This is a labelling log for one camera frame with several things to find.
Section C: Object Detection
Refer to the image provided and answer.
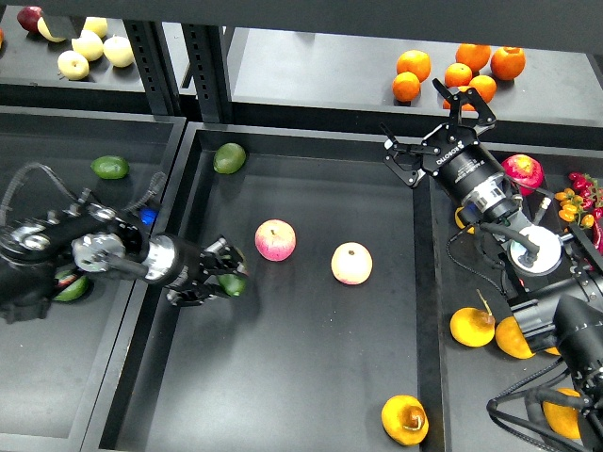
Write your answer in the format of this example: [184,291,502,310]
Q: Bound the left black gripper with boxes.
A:
[164,235,249,307]

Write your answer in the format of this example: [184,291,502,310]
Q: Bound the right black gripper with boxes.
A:
[380,78,504,196]

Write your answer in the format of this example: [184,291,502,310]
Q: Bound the dark green avocado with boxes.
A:
[217,248,249,297]

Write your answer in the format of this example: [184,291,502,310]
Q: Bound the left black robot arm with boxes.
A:
[1,162,249,324]

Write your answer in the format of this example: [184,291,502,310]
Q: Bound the yellow pear upper right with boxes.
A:
[454,206,475,234]

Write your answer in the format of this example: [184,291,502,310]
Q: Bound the green avocado tray corner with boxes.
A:
[213,142,247,174]

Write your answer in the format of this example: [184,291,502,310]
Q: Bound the green avocado cluster bottom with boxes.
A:
[53,270,90,302]

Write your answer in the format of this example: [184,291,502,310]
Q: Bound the green avocado left tray top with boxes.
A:
[90,155,129,180]

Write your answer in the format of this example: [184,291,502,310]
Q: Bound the yellow pear with stem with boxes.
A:
[449,289,496,347]

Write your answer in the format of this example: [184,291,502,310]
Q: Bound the yellow pear middle right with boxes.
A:
[495,315,535,360]

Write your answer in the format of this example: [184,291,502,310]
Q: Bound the yellow pear in center tray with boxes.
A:
[381,395,430,446]

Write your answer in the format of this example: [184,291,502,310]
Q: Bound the pale yellow pear right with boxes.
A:
[104,36,135,68]

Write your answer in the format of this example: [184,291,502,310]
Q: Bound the pale yellow pear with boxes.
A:
[83,16,108,39]
[57,51,90,81]
[71,29,104,62]
[104,36,135,68]

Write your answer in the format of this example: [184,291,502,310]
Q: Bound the pale yellow pear front left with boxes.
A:
[57,51,90,81]

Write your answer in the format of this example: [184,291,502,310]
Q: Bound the pale yellow pear middle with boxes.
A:
[71,29,104,62]

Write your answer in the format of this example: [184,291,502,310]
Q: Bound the pale yellow pear back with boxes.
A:
[83,16,108,39]

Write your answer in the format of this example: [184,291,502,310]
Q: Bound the pale yellow pear partly hidden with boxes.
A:
[37,17,65,42]

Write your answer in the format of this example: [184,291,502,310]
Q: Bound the yellow pear bottom right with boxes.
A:
[542,400,581,440]

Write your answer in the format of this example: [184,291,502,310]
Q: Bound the orange front bottom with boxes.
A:
[442,86,479,111]

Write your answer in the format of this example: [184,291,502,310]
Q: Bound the orange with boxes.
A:
[392,72,420,103]
[469,74,497,104]
[490,46,527,81]
[442,86,479,111]
[455,43,491,73]
[396,49,432,82]

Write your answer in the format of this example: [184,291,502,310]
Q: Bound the orange far left lower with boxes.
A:
[392,72,420,103]

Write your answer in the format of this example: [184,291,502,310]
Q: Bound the orange right lower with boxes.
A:
[469,74,497,104]

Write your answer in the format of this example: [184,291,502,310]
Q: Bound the pink red apple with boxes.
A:
[254,218,297,262]

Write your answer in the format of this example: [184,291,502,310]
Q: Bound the orange far left upper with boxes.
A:
[396,49,432,82]

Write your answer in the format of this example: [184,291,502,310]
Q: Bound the red apple right tray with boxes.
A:
[501,153,545,196]

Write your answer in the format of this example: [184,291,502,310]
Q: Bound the orange top middle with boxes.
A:
[455,43,491,73]

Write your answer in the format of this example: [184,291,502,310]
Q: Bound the orange top right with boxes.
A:
[490,46,527,81]

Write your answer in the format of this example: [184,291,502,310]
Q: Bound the right black tray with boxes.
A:
[416,146,602,451]

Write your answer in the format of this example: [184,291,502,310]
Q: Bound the black tray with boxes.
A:
[83,123,448,451]
[1,106,185,451]
[416,146,602,451]

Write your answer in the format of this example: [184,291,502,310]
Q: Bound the center black tray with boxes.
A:
[83,123,448,451]

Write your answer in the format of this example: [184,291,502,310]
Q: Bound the pale yellow pink apple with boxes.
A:
[331,242,373,285]

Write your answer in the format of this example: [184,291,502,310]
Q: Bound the cherry tomato bunch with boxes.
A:
[554,171,602,229]

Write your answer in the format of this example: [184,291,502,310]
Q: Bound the red chili pepper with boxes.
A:
[591,219,603,254]

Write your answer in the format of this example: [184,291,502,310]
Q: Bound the left black tray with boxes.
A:
[1,106,185,451]

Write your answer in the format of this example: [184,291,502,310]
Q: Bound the dark red apple shelf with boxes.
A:
[17,6,42,34]

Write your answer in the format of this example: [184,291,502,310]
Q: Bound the black perforated shelf post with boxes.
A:
[122,20,234,124]

